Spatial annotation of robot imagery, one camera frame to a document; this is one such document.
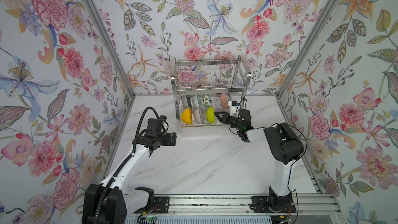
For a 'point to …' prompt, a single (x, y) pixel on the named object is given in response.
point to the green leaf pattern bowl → (207, 101)
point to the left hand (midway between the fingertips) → (171, 136)
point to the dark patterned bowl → (185, 101)
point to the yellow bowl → (186, 115)
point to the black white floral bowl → (224, 100)
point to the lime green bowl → (210, 116)
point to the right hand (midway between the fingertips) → (215, 113)
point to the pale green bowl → (195, 100)
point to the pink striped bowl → (197, 115)
